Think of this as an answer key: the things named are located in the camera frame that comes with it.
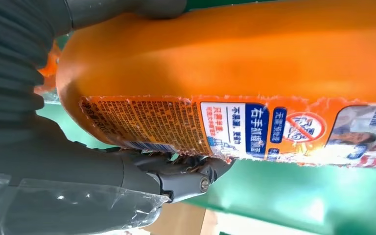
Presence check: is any brown cardboard box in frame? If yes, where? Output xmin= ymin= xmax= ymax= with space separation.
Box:
xmin=142 ymin=201 xmax=219 ymax=235

